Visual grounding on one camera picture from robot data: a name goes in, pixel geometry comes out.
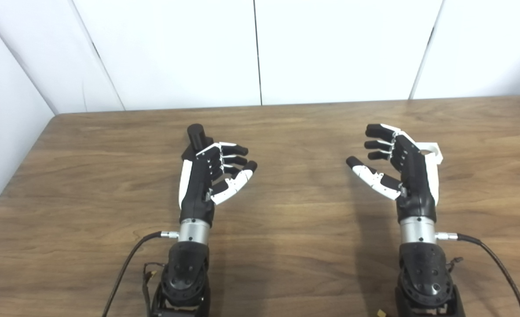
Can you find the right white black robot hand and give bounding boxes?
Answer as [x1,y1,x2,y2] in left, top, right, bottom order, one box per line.
[346,124,439,223]

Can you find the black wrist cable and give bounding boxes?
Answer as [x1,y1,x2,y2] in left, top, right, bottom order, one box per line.
[436,232,520,317]
[102,231,179,317]

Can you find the black peg with base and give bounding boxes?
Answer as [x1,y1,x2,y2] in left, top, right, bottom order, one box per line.
[181,124,214,161]

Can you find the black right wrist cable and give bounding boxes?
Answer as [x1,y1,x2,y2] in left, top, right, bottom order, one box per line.
[436,232,520,317]

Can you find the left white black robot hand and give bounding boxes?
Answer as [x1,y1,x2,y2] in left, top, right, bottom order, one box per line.
[179,142,258,226]

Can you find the thin left arm wire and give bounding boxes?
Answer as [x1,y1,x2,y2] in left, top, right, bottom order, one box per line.
[142,262,166,309]

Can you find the white square piece with hole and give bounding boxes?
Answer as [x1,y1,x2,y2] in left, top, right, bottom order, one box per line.
[418,142,444,166]

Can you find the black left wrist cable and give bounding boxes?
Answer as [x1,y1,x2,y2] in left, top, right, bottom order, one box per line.
[102,231,179,317]

